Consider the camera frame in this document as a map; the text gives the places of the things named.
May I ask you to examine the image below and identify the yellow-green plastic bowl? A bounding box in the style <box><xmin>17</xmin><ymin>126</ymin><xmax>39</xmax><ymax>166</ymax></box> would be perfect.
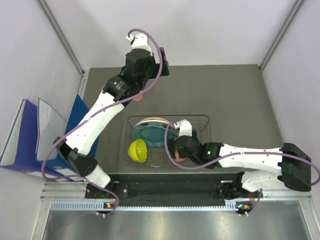
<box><xmin>127</xmin><ymin>138</ymin><xmax>148</xmax><ymax>163</ymax></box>

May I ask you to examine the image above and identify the white patterned plate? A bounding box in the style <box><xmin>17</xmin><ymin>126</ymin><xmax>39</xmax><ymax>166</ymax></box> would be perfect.
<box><xmin>133</xmin><ymin>121</ymin><xmax>170</xmax><ymax>130</ymax></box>

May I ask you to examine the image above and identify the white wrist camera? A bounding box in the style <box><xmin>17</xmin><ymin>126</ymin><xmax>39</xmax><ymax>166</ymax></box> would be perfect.
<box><xmin>125</xmin><ymin>33</ymin><xmax>153</xmax><ymax>56</ymax></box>
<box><xmin>173</xmin><ymin>119</ymin><xmax>193</xmax><ymax>137</ymax></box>

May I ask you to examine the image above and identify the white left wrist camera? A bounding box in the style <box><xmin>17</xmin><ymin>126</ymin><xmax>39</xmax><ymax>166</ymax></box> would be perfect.
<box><xmin>125</xmin><ymin>33</ymin><xmax>153</xmax><ymax>56</ymax></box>

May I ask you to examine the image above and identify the pink plastic cup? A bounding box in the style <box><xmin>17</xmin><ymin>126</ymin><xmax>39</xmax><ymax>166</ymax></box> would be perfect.
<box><xmin>174</xmin><ymin>149</ymin><xmax>186</xmax><ymax>163</ymax></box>
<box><xmin>132</xmin><ymin>94</ymin><xmax>143</xmax><ymax>102</ymax></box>

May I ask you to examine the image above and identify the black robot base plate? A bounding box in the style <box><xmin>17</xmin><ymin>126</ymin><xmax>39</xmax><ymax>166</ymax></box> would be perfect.
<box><xmin>84</xmin><ymin>172</ymin><xmax>253</xmax><ymax>201</ymax></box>

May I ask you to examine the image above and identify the black wire dish rack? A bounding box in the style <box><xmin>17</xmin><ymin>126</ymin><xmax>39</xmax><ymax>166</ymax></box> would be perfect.
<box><xmin>121</xmin><ymin>115</ymin><xmax>211</xmax><ymax>168</ymax></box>

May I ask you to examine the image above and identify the blue ring binder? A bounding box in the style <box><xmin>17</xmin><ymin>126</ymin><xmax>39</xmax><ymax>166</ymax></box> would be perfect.
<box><xmin>0</xmin><ymin>99</ymin><xmax>41</xmax><ymax>175</ymax></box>
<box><xmin>35</xmin><ymin>98</ymin><xmax>67</xmax><ymax>162</ymax></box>

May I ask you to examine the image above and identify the teal scalloped plate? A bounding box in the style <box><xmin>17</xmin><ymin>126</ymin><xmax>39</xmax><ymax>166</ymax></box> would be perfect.
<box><xmin>132</xmin><ymin>123</ymin><xmax>168</xmax><ymax>148</ymax></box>

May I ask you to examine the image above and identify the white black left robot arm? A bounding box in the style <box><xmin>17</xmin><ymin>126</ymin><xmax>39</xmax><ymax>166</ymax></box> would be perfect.
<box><xmin>54</xmin><ymin>47</ymin><xmax>170</xmax><ymax>199</ymax></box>

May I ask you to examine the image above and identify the beige plate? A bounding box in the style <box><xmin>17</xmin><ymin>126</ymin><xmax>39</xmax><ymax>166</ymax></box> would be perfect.
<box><xmin>137</xmin><ymin>116</ymin><xmax>170</xmax><ymax>125</ymax></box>

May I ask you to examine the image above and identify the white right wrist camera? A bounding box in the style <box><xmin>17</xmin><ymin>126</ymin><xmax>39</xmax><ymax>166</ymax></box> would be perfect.
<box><xmin>173</xmin><ymin>119</ymin><xmax>193</xmax><ymax>137</ymax></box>

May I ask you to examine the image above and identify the blue ring binder middle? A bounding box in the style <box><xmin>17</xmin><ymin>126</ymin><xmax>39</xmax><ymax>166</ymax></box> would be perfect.
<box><xmin>35</xmin><ymin>98</ymin><xmax>67</xmax><ymax>162</ymax></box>

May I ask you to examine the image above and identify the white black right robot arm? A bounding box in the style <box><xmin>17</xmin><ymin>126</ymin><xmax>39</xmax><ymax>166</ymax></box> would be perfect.
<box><xmin>164</xmin><ymin>135</ymin><xmax>312</xmax><ymax>198</ymax></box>

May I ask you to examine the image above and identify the grey slotted cable duct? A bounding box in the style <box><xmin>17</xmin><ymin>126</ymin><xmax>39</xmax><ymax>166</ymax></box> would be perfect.
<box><xmin>50</xmin><ymin>199</ymin><xmax>253</xmax><ymax>211</ymax></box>

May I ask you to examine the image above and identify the blue ring binder left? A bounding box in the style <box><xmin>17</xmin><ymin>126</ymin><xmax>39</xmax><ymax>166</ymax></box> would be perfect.
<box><xmin>0</xmin><ymin>99</ymin><xmax>41</xmax><ymax>175</ymax></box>

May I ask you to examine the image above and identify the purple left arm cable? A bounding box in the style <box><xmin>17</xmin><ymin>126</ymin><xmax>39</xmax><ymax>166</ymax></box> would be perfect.
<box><xmin>41</xmin><ymin>28</ymin><xmax>165</xmax><ymax>217</ymax></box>

